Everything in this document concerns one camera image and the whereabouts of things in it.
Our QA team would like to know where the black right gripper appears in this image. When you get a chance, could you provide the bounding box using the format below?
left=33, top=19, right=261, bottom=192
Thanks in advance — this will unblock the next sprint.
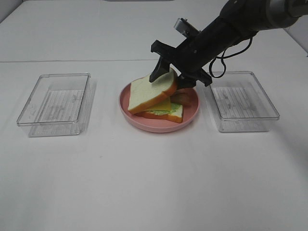
left=149, top=17, right=253, bottom=89

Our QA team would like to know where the bacon strip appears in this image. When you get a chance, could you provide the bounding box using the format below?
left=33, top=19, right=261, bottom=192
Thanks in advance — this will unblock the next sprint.
left=175, top=88, right=193, bottom=94
left=170, top=93, right=192, bottom=107

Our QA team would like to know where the yellow cheese slice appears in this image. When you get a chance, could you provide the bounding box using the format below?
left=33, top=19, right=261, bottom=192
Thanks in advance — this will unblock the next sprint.
left=145, top=97, right=171, bottom=111

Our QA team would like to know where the green lettuce leaf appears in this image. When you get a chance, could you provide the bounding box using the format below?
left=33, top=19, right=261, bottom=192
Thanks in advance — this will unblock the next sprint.
left=146, top=103, right=183, bottom=116

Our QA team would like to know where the bread slice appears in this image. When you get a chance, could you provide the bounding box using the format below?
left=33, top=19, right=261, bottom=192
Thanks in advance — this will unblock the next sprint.
left=128, top=68, right=178, bottom=114
left=136, top=111, right=183, bottom=123

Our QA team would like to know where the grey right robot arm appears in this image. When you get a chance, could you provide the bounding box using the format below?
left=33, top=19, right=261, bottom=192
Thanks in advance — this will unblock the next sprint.
left=149, top=0, right=308, bottom=89

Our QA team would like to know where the pink round plate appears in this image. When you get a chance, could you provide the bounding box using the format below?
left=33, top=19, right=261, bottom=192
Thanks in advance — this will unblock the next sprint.
left=119, top=84, right=200, bottom=133

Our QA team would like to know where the clear right plastic tray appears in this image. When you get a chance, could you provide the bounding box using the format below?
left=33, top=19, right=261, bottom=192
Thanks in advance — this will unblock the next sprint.
left=203, top=71, right=280, bottom=132

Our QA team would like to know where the clear plastic tray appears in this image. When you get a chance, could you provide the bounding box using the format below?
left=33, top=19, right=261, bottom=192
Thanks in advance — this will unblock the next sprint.
left=16, top=73, right=96, bottom=137
left=203, top=71, right=280, bottom=132

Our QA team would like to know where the clear left plastic tray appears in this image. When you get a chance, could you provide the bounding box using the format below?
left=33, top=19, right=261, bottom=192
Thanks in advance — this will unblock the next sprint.
left=16, top=73, right=96, bottom=137

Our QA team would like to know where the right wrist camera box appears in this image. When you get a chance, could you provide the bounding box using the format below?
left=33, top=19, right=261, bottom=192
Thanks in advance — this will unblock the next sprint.
left=174, top=18, right=201, bottom=38

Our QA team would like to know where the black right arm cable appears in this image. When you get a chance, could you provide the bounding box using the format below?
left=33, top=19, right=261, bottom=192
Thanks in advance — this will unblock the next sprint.
left=208, top=37, right=253, bottom=78

